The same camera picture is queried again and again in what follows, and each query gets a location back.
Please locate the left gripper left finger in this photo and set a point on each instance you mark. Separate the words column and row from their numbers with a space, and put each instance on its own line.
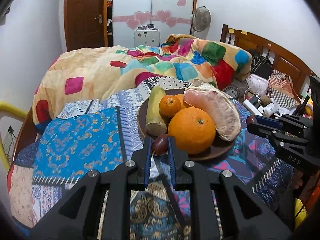
column 98, row 201

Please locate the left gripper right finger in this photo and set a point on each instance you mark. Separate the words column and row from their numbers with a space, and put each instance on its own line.
column 221, row 204

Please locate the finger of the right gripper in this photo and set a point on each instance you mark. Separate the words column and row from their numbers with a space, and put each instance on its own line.
column 274, row 135
column 292, row 124

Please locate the large pomelo wedge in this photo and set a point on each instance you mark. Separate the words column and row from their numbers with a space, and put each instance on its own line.
column 217, row 105

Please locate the large orange without sticker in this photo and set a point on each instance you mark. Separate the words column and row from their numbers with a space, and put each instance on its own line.
column 193, row 129

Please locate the large orange with sticker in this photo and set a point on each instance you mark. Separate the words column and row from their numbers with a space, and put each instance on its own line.
column 183, row 103

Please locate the small tangerine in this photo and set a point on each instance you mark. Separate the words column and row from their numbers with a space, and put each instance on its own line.
column 169, row 105
column 251, row 120

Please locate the dark red date fruit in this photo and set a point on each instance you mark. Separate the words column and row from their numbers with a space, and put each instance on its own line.
column 160, row 145

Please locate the person's right hand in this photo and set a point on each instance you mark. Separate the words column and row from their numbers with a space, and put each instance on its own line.
column 297, row 179

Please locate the white power strip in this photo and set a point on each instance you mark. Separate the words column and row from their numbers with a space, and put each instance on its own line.
column 252, row 109

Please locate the striped cloth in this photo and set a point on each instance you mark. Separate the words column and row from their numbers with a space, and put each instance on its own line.
column 282, row 90

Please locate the pink patterned pouch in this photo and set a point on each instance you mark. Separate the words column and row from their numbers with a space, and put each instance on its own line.
column 257, row 84

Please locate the dark purple plate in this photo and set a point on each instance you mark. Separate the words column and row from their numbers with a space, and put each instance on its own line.
column 217, row 148

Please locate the blue patterned bed cover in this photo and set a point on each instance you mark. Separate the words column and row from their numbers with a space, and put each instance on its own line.
column 101, row 135

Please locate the black bag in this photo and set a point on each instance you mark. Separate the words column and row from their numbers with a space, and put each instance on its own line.
column 261, row 66

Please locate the wooden headboard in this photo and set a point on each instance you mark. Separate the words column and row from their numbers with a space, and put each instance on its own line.
column 282, row 59

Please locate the standing electric fan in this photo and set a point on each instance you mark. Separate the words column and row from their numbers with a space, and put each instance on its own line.
column 201, row 19

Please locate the colourful patchwork blanket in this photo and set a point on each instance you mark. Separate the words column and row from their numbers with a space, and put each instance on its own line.
column 97, row 73

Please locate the white box appliance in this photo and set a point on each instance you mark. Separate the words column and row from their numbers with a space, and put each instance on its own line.
column 146, row 35

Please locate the wardrobe with heart doors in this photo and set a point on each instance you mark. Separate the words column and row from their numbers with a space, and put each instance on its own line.
column 168, row 16

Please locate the brown wooden door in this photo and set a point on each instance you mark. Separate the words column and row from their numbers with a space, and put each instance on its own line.
column 83, row 20

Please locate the wall power outlet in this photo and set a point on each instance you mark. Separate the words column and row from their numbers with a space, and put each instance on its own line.
column 9, row 141

